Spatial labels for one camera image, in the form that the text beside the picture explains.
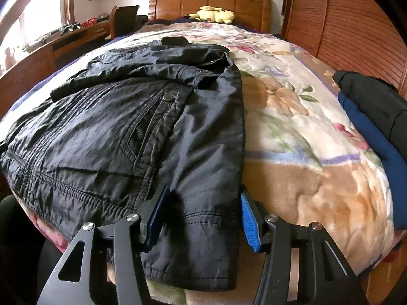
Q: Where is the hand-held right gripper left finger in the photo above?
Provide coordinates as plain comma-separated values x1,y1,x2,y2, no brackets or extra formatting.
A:
37,182,172,305

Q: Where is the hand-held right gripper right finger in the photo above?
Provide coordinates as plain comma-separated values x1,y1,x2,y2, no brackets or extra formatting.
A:
240,184,369,305

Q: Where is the black crinkled zip jacket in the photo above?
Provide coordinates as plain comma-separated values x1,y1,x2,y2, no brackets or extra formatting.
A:
0,36,245,291

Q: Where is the black matte garment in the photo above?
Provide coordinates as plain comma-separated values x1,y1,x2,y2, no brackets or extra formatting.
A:
332,70,407,156

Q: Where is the floral blanket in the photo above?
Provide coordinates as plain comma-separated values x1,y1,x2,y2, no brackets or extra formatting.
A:
0,21,398,305

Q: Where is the blue garment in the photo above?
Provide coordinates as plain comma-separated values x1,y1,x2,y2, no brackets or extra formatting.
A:
338,91,407,234

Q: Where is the wooden desk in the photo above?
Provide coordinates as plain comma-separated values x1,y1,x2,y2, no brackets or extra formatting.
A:
0,21,112,118

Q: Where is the wooden chair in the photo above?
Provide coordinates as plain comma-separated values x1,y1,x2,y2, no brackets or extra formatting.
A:
110,5,140,40

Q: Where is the black gadget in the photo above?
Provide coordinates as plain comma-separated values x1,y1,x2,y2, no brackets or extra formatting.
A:
60,22,81,35

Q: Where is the yellow plush toy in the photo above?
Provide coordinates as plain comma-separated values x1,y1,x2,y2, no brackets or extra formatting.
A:
187,6,236,24

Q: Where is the wooden bed headboard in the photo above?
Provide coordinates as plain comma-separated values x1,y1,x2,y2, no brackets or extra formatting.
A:
149,0,272,34

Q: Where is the wooden slatted wardrobe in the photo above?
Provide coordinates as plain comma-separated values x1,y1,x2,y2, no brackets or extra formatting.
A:
281,0,407,99

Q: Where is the window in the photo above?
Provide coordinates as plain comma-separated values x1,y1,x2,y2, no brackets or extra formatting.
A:
0,0,75,67

